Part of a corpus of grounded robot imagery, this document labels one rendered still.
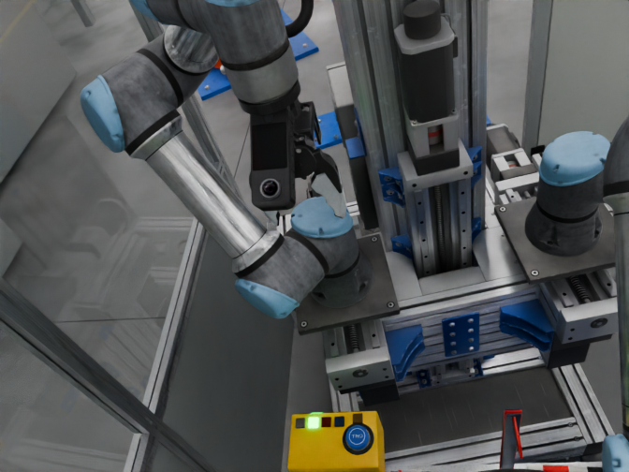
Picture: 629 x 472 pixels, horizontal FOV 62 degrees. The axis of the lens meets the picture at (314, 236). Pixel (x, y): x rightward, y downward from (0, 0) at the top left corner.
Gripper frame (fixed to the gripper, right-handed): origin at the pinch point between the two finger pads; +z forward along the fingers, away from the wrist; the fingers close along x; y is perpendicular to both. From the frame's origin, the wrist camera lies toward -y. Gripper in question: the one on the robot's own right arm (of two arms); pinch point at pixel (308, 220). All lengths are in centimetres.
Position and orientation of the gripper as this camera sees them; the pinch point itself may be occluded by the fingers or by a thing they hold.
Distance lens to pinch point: 71.6
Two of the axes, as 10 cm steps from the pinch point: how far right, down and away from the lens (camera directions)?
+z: 2.3, 6.5, 7.3
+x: -9.7, 1.1, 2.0
